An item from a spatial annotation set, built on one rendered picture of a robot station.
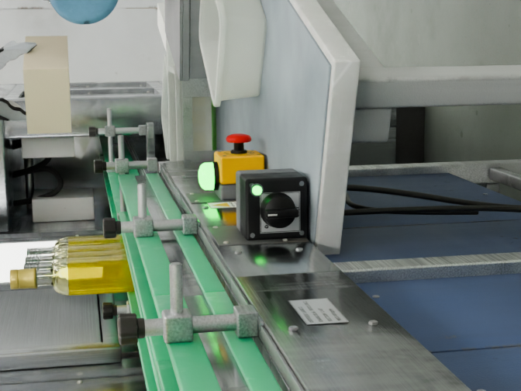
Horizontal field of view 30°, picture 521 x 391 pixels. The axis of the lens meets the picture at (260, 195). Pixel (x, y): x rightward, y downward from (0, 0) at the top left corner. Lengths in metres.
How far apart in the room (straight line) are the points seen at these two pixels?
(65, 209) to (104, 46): 2.67
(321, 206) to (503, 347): 0.37
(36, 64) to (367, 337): 0.99
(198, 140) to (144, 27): 3.57
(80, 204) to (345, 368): 2.20
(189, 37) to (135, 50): 3.78
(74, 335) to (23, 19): 3.86
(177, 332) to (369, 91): 0.44
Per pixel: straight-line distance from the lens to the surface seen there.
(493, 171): 1.94
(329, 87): 1.15
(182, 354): 0.88
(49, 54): 1.75
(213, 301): 1.04
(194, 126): 1.99
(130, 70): 5.54
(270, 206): 1.21
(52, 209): 2.94
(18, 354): 1.72
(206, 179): 1.51
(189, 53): 1.77
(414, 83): 1.21
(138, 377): 1.69
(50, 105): 1.72
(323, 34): 1.21
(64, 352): 1.72
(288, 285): 1.03
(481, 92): 1.25
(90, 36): 5.53
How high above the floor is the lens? 1.04
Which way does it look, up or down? 10 degrees down
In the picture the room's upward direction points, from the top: 92 degrees counter-clockwise
